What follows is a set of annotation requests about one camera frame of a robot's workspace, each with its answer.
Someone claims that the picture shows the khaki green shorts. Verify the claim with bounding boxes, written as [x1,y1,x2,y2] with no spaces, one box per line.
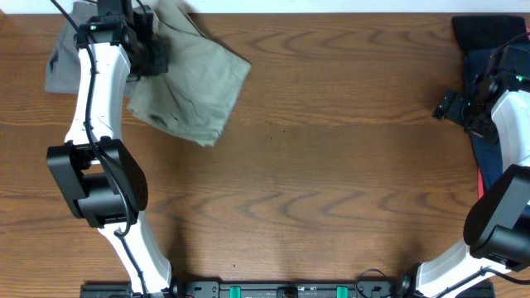
[128,1,252,147]

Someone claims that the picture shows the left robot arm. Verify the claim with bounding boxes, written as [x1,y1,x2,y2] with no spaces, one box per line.
[46,0,183,297]

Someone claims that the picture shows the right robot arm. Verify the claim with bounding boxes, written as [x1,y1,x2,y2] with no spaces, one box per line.
[393,66,529,297]

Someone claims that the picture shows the navy blue folded garment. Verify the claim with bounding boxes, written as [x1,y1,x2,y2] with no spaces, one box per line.
[464,49,503,192]

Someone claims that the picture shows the black folded garment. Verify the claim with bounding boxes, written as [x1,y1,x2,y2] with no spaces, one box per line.
[451,15,529,53]

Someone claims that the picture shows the red folded garment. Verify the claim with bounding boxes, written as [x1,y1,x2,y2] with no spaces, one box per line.
[477,169,484,199]

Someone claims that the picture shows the folded grey shorts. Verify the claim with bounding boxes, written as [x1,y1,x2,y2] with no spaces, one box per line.
[44,1,137,99]

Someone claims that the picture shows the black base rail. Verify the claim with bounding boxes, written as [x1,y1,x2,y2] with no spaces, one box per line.
[79,281,496,298]

